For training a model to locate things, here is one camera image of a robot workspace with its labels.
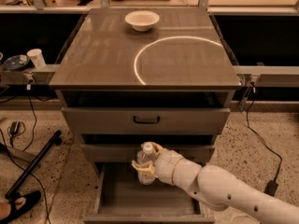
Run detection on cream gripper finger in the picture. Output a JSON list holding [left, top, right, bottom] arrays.
[[151, 142, 164, 157], [132, 161, 155, 177]]

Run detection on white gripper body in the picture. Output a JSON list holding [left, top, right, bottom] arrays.
[[155, 150, 183, 185]]

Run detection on clear plastic water bottle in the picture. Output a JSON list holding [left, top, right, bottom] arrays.
[[137, 142, 156, 185]]

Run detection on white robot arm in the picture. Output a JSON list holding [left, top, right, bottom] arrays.
[[132, 142, 299, 224]]

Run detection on open bottom drawer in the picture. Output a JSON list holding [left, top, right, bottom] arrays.
[[83, 162, 215, 224]]

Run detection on middle drawer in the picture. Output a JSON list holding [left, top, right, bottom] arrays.
[[80, 144, 215, 163]]

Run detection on grey drawer cabinet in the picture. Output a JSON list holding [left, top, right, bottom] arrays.
[[49, 7, 243, 179]]

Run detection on top drawer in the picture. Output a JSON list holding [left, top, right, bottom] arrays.
[[62, 107, 230, 135]]

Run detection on black pole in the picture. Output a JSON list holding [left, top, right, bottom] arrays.
[[5, 130, 62, 200]]

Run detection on black power adapter right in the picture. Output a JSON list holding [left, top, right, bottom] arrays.
[[264, 180, 278, 197]]

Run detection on black power adapter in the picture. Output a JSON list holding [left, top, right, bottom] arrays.
[[9, 121, 20, 135], [264, 180, 278, 197]]

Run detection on black shoe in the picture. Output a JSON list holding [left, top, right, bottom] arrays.
[[0, 190, 41, 224]]

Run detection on white bowl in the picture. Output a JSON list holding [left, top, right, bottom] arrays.
[[125, 10, 160, 32]]

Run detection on black power adapter left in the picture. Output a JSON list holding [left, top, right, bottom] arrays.
[[9, 121, 20, 135]]

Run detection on white paper cup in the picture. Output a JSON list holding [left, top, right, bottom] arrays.
[[27, 49, 46, 68]]

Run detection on dark blue bowl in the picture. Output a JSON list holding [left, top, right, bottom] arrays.
[[3, 55, 30, 71]]

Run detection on black cable left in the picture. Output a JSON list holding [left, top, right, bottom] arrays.
[[0, 84, 52, 224]]

